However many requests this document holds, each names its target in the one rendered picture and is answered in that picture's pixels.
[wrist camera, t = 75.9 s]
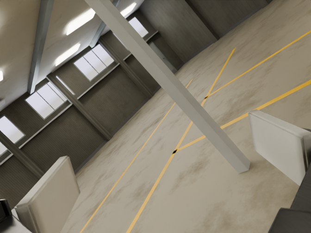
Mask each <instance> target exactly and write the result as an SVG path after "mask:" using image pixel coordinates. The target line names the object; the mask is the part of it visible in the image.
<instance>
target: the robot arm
mask: <svg viewBox="0 0 311 233"><path fill-rule="evenodd" d="M248 116H249V123H250V128H251V134H252V139H253V144H254V150H255V151H256V152H257V153H259V154H260V155H261V156H262V157H264V158H265V159H266V160H268V161H269V162H270V163H271V164H273V165H274V166H275V167H276V168H278V169H279V170H280V171H281V172H283V173H284V174H285V175H287V176H288V177H289V178H290V179H291V180H292V181H294V182H295V183H296V184H298V185H299V189H298V192H297V194H296V196H295V198H294V200H293V202H292V204H291V207H290V208H282V207H281V208H280V209H279V211H278V213H277V215H276V217H275V219H274V221H273V223H272V225H271V227H270V229H269V231H268V233H311V130H310V129H305V128H300V127H298V126H295V125H293V124H290V123H288V122H285V121H283V120H281V119H278V118H276V117H274V116H271V115H269V114H267V113H264V112H262V111H259V110H251V111H249V113H248ZM79 194H80V189H79V186H78V183H77V180H76V177H75V173H74V170H73V167H72V164H71V161H70V158H69V157H68V156H63V157H60V158H59V159H58V160H57V161H56V162H55V163H54V165H53V166H52V167H51V168H50V169H49V170H48V171H47V172H46V173H45V174H44V175H43V176H42V178H41V179H40V180H39V181H38V182H37V183H36V184H35V185H34V186H33V188H32V189H31V190H30V191H29V192H28V193H27V194H26V195H25V197H24V198H23V199H21V200H20V201H19V203H18V204H17V205H16V206H15V207H14V208H13V209H12V210H11V209H10V206H9V204H8V201H7V200H6V199H1V200H0V233H60V232H61V230H62V228H63V226H64V224H65V222H66V220H67V218H68V216H69V214H70V212H71V210H72V208H73V206H74V204H75V202H76V200H77V198H78V196H79Z"/></svg>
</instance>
